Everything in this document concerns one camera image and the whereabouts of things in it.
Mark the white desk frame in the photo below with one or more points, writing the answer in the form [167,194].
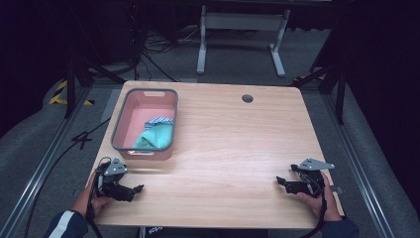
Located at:
[242,22]

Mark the person's right hand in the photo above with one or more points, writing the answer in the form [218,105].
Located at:
[319,205]

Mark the green cloth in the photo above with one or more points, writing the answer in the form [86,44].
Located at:
[156,138]

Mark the person's left hand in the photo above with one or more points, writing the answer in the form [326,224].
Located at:
[89,202]

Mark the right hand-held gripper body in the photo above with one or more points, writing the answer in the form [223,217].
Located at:
[311,177]

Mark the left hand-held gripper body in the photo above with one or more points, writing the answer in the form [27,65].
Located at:
[111,172]

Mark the pink basket with grey rim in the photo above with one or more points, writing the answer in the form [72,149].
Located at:
[132,127]

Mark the black tripod stand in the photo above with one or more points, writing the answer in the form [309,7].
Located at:
[76,77]
[332,77]

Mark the yellow black floor tape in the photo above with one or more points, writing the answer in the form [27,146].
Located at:
[60,96]

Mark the grey metal floor rail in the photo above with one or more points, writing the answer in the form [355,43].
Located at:
[358,172]
[39,172]

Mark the blue striped cloth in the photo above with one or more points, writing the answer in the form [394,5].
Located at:
[161,120]

